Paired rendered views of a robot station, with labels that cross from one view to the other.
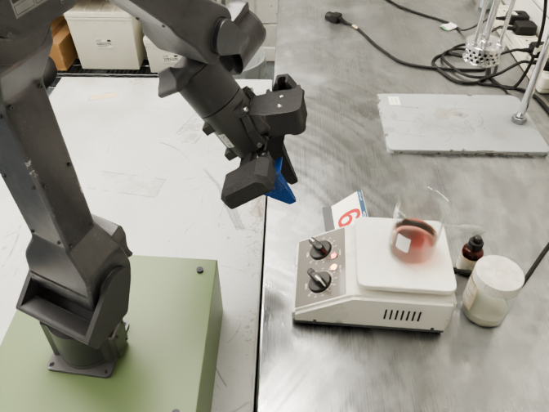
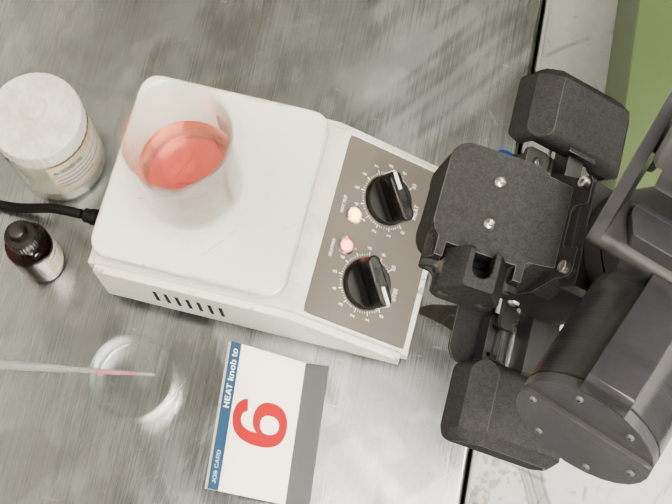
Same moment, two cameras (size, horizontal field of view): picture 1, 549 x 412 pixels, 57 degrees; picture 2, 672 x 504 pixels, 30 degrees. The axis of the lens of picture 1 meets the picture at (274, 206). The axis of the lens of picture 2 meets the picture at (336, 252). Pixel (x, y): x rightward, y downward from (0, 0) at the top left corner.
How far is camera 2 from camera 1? 0.71 m
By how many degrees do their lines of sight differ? 64
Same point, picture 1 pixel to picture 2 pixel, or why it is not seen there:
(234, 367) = not seen: hidden behind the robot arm
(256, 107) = (553, 209)
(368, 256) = (287, 178)
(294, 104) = (464, 170)
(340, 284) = (354, 164)
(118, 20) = not seen: outside the picture
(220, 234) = not seen: hidden behind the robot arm
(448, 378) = (195, 45)
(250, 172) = (572, 95)
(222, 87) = (650, 192)
